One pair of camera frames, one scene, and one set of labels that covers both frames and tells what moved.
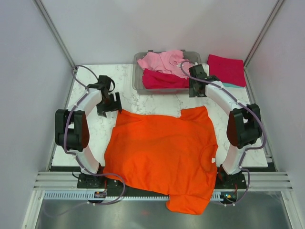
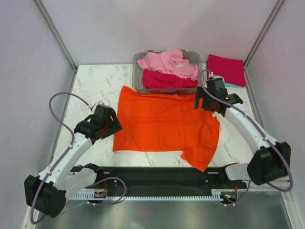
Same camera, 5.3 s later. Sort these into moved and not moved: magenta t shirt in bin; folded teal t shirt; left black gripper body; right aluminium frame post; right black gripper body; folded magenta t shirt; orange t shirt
Moved: right black gripper body; orange t shirt; left black gripper body
Not moved: magenta t shirt in bin; folded teal t shirt; folded magenta t shirt; right aluminium frame post
